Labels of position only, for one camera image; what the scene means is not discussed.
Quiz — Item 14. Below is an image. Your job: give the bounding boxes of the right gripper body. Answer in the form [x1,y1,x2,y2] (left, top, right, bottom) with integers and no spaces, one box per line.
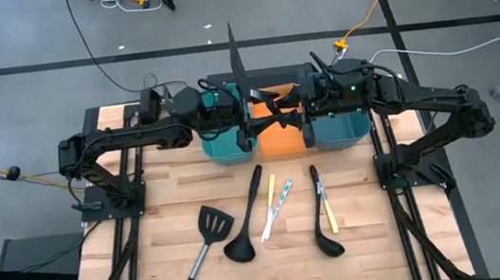
[295,70,345,150]

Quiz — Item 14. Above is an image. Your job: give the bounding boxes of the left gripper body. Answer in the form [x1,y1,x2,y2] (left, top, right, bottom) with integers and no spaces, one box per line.
[199,83,253,159]

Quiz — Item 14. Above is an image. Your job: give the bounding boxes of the black spatula red-button handle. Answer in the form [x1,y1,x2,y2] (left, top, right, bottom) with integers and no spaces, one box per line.
[224,19,257,131]

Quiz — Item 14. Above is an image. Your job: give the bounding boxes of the white-handled utensil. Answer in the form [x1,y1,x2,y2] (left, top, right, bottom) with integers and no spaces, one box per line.
[252,173,285,244]

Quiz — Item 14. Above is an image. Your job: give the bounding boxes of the teal-white patterned handle knife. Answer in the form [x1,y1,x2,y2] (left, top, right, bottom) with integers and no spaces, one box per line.
[257,178,300,240]

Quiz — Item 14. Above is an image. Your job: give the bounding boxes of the yellow-handled table knife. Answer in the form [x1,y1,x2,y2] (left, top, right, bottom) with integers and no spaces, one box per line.
[317,177,341,236]

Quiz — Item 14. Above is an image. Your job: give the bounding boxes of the black slotted turner steel handle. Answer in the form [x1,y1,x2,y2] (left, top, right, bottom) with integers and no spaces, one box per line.
[157,201,243,280]

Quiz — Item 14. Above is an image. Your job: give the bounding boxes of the plain black ladle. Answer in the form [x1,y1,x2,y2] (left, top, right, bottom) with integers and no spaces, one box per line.
[213,163,275,266]

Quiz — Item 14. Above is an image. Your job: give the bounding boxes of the black ladle with white label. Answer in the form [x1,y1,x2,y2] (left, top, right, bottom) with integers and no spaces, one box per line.
[306,162,347,261]

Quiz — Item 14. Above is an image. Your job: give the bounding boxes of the black perforated computer case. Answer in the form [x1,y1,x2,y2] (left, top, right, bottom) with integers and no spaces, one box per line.
[205,60,321,97]

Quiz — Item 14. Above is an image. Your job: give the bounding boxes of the orange plastic bin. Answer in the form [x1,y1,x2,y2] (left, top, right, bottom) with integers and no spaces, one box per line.
[248,81,317,159]

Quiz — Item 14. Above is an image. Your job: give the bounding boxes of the light teal plastic bin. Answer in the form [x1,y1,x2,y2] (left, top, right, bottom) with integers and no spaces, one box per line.
[194,80,262,170]

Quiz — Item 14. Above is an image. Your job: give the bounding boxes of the dark blue-teal plastic bin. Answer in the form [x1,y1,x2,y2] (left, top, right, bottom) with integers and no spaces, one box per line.
[301,65,375,155]

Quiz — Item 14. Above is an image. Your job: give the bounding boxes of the black power box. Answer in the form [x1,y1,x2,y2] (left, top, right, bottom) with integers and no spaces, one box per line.
[78,105,105,138]

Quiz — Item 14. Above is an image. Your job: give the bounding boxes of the yellow extension cable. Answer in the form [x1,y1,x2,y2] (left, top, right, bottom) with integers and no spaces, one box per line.
[326,0,418,52]

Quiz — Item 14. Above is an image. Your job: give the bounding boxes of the white coiled cable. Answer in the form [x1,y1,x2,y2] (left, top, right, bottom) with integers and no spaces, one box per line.
[97,0,164,18]

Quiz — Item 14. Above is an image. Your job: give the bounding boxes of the white floor cable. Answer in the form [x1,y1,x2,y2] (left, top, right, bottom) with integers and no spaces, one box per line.
[365,26,500,69]

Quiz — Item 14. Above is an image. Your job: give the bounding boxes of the long black floor cable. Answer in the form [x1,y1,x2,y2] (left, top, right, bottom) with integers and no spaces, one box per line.
[64,0,193,109]

